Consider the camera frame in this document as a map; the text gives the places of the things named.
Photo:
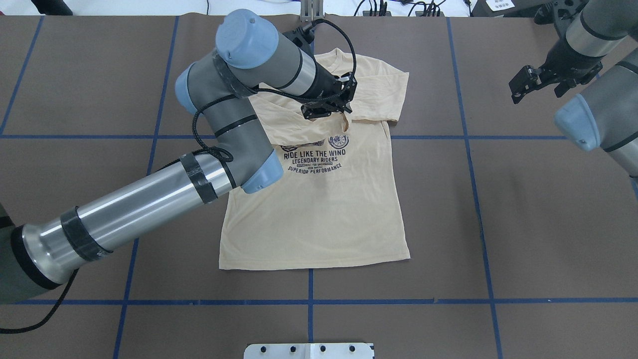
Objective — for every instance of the cream long-sleeve printed shirt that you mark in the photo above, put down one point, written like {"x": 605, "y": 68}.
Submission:
{"x": 336, "y": 204}

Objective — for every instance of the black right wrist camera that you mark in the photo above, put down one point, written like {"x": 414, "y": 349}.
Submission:
{"x": 560, "y": 13}

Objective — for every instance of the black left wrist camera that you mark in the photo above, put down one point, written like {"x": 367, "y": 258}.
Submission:
{"x": 303, "y": 37}

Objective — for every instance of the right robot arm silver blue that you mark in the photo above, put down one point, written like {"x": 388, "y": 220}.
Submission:
{"x": 605, "y": 114}

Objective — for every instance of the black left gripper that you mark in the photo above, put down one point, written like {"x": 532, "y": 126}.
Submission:
{"x": 326, "y": 84}

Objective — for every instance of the black labelled box device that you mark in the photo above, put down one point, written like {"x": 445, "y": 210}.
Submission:
{"x": 504, "y": 8}

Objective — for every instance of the white central pedestal column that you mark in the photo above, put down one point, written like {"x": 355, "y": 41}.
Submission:
{"x": 346, "y": 350}

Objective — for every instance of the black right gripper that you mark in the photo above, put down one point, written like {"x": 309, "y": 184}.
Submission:
{"x": 561, "y": 59}

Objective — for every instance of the aluminium frame post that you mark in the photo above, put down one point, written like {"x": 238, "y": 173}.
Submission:
{"x": 311, "y": 10}

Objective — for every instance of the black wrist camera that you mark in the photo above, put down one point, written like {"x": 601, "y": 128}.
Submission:
{"x": 560, "y": 13}
{"x": 303, "y": 37}

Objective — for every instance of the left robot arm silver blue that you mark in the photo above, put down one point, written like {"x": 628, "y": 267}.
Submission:
{"x": 250, "y": 57}

